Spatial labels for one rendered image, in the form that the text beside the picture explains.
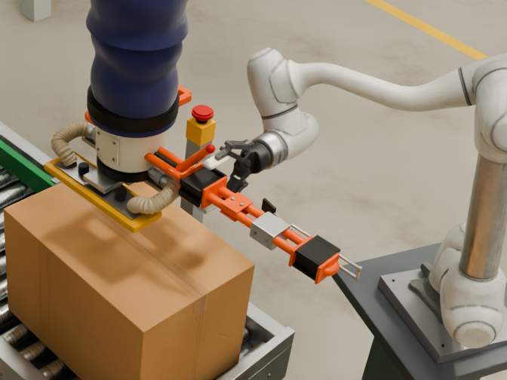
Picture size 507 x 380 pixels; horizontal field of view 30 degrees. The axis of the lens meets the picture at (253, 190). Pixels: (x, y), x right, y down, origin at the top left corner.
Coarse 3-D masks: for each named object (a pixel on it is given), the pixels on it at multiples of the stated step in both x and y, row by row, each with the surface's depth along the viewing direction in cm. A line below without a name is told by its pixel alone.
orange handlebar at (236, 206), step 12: (180, 96) 257; (144, 156) 235; (168, 156) 236; (168, 168) 232; (228, 192) 227; (216, 204) 225; (228, 204) 223; (240, 204) 223; (228, 216) 223; (240, 216) 221; (288, 228) 219; (276, 240) 216; (300, 240) 217; (288, 252) 214; (336, 264) 212
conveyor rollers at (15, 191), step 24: (0, 168) 345; (0, 192) 330; (24, 192) 334; (0, 216) 320; (0, 240) 311; (0, 264) 302; (0, 288) 294; (0, 312) 286; (24, 336) 282; (240, 360) 283
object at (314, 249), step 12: (312, 240) 215; (300, 252) 211; (312, 252) 212; (324, 252) 212; (336, 252) 213; (288, 264) 214; (300, 264) 213; (312, 264) 211; (324, 264) 209; (312, 276) 212; (324, 276) 212
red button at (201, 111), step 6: (192, 108) 298; (198, 108) 298; (204, 108) 298; (210, 108) 299; (192, 114) 296; (198, 114) 295; (204, 114) 296; (210, 114) 297; (198, 120) 298; (204, 120) 296
